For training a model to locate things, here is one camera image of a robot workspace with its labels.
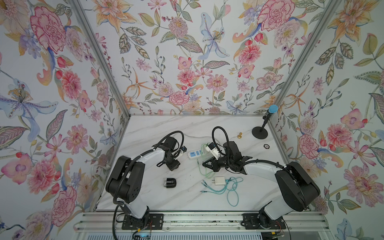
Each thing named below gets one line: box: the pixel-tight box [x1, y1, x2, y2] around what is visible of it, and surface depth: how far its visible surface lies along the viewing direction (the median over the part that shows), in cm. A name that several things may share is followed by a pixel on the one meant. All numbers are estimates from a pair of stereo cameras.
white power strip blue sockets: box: [188, 149, 202, 159], surface depth 98 cm
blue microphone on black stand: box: [252, 104, 279, 140], surface depth 112 cm
